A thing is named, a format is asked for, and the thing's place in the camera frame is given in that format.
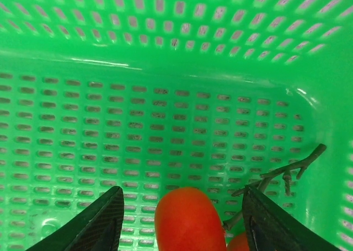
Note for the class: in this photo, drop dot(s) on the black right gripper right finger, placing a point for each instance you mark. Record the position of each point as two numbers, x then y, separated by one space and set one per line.
270 229

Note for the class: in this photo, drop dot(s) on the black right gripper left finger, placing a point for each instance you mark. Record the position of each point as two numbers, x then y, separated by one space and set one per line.
96 226

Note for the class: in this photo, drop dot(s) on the red toy tomatoes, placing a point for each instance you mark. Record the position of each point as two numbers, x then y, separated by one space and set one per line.
187 223

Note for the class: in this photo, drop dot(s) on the green plastic mesh basket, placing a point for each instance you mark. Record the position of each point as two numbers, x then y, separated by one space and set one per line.
165 69

